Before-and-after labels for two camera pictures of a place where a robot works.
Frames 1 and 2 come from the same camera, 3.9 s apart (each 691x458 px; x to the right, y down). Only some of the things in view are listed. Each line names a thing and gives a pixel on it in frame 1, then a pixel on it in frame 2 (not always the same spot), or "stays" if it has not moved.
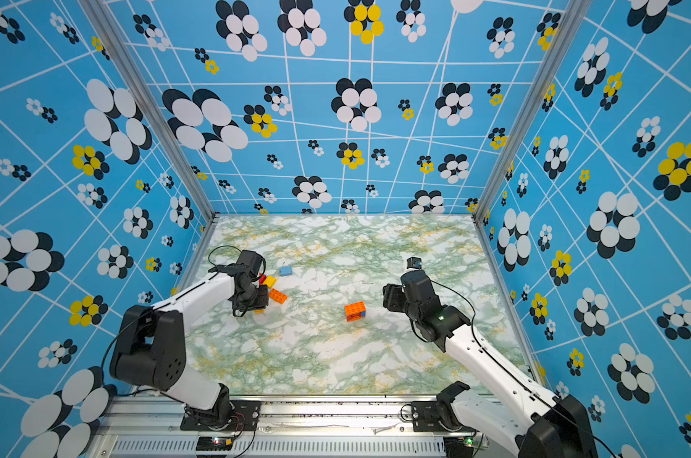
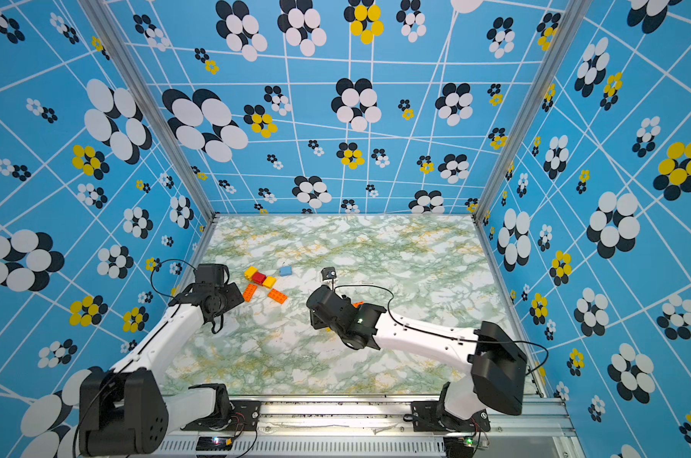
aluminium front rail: [140, 426] stays
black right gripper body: [398, 301] → [317, 322]
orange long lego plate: [278, 296] stays
